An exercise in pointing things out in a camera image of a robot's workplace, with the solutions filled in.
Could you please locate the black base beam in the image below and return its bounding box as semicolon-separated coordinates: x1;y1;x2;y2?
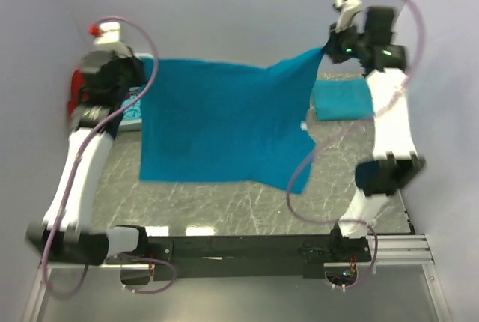
104;234;371;282

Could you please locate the red t shirt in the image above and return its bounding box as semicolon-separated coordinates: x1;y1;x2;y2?
67;70;89;118

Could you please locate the light blue t shirt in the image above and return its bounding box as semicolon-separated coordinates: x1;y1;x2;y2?
120;91;142;130

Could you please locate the folded blue t shirt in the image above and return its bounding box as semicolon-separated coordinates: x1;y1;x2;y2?
312;79;373;121

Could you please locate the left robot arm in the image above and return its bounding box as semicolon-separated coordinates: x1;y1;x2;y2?
26;48;150;266

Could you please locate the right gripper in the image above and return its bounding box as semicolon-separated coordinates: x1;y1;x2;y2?
323;17;370;65

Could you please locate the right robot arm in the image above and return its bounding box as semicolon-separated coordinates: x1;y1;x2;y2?
324;3;425;261

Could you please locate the white laundry basket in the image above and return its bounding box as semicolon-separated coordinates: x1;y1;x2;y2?
119;53;153;131

